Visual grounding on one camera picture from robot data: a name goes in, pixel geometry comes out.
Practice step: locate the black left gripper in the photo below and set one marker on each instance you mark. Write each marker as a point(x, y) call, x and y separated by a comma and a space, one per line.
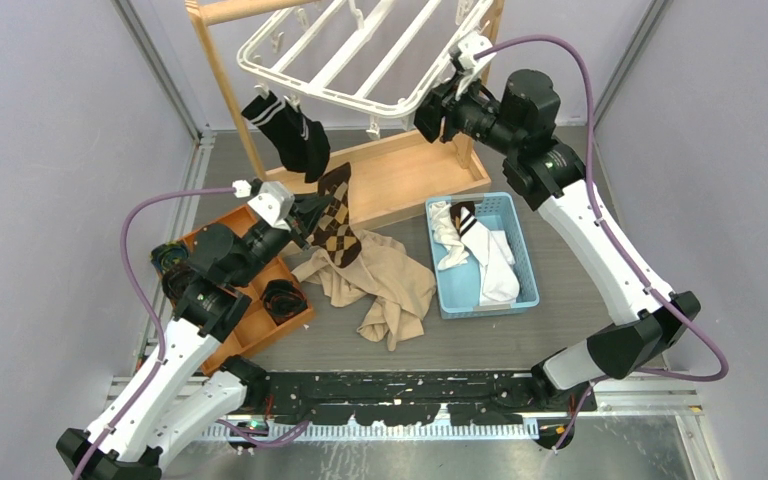
point(306, 212)

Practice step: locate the rolled dark green sock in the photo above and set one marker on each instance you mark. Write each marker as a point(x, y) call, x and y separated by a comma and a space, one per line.
point(175, 280)

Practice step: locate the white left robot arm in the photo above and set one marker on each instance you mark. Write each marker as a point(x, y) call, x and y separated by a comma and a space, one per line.
point(143, 430)

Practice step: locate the brown argyle sock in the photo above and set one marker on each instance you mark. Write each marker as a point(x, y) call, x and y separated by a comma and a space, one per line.
point(333, 232)

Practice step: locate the beige crumpled cloth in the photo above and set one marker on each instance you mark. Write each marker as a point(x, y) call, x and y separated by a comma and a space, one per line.
point(402, 287)

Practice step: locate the rolled dark patterned sock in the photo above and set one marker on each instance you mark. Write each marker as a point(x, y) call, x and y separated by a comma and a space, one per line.
point(166, 256)

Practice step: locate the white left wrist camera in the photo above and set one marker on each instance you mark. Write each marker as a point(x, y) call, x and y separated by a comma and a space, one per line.
point(270, 200)

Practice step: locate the wooden hanger stand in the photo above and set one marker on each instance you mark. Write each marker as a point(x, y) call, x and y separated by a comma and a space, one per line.
point(392, 175)

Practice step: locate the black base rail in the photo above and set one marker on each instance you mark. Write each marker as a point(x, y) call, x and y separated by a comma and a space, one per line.
point(408, 397)

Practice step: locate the black white-striped sock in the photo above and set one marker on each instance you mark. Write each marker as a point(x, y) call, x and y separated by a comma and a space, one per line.
point(283, 126)
point(310, 147)

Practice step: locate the rolled black sock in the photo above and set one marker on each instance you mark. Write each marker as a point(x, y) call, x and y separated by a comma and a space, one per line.
point(282, 300)

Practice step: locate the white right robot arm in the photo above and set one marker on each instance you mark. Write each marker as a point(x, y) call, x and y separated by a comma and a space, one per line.
point(551, 178)

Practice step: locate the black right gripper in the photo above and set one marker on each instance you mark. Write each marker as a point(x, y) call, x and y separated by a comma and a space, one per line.
point(429, 113)

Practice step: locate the light blue plastic basket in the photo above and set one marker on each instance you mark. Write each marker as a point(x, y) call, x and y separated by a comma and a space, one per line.
point(458, 288)

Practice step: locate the white plastic clip hanger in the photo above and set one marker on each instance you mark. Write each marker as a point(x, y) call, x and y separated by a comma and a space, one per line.
point(376, 58)

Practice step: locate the white black-striped sock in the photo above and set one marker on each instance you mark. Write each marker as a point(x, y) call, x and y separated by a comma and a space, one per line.
point(498, 281)

